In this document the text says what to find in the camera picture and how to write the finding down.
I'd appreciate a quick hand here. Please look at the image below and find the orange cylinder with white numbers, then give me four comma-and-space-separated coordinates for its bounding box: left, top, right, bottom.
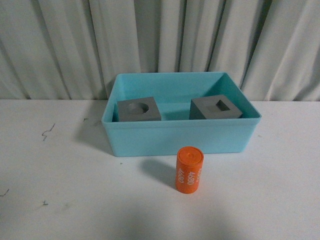
175, 146, 204, 194

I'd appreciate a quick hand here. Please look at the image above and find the gray block with round hole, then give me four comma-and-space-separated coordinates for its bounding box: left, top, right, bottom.
117, 97, 162, 122

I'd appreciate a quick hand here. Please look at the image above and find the light blue plastic box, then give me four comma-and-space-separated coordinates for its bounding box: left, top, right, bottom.
101, 72, 261, 157

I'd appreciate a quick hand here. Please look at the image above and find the gray block with square hole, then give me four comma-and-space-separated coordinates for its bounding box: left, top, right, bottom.
189, 94, 243, 120

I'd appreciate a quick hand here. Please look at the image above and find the white pleated curtain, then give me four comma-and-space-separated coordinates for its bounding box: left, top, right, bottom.
0, 0, 320, 101

